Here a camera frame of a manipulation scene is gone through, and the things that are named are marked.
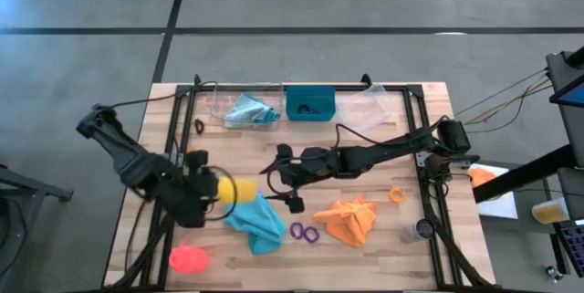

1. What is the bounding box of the black equipment stand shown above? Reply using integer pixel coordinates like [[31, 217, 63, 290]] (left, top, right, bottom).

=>
[[472, 46, 584, 204]]

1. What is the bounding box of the black keyboard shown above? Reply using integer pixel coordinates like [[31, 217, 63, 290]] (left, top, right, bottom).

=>
[[558, 221, 584, 278]]

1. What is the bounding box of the pale blue cloth teal trim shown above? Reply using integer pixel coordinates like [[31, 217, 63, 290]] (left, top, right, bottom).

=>
[[224, 92, 281, 126]]

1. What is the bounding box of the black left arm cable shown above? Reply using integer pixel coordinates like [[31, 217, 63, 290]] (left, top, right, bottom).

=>
[[109, 93, 182, 110]]

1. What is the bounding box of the turquoise microfiber cloth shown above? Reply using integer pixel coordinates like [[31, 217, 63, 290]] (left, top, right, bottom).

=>
[[222, 191, 288, 256]]

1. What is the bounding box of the laptop with blue screen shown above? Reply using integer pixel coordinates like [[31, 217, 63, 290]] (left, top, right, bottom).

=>
[[548, 71, 584, 108]]

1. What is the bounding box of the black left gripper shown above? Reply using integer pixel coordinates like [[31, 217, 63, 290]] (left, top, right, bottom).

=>
[[180, 148, 221, 230]]

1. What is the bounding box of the small orange cloth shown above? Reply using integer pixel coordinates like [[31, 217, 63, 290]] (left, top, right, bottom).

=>
[[468, 167, 497, 189]]

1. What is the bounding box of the yellow plastic bottle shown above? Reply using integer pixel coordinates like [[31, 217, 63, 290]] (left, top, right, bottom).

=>
[[217, 176, 259, 205]]

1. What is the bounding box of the black aluminium table frame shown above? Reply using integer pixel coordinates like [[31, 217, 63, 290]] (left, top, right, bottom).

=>
[[104, 72, 496, 293]]

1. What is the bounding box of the teal plastic bin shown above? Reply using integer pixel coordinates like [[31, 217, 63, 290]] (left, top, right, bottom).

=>
[[285, 84, 338, 122]]

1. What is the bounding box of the yellowish cable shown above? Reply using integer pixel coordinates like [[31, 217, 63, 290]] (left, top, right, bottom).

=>
[[464, 78, 551, 135]]

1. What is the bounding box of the red-orange plastic bottle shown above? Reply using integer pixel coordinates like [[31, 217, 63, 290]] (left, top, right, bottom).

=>
[[168, 244, 211, 276]]

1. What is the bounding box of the small grey cup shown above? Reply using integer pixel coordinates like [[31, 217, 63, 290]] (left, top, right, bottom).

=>
[[400, 217, 436, 245]]

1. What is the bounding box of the white paper sheet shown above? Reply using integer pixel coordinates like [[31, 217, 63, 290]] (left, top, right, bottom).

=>
[[474, 162, 519, 220]]

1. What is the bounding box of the dark cable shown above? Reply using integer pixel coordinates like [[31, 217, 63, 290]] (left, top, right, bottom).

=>
[[454, 68, 549, 117]]

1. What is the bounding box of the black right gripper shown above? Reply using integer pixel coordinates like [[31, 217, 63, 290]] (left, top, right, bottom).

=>
[[258, 142, 323, 215]]

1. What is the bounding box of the orange microfiber cloth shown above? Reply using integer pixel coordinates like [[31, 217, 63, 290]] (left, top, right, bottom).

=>
[[312, 195, 378, 249]]

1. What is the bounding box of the yellow plastic container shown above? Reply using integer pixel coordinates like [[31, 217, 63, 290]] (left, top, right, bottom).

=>
[[530, 196, 571, 225]]

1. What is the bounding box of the black metal stand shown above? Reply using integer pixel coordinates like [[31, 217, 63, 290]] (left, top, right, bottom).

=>
[[0, 162, 75, 280]]

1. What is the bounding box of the clear plastic bin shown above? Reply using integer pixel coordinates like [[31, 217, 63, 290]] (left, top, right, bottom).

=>
[[336, 82, 399, 133], [210, 83, 285, 131]]

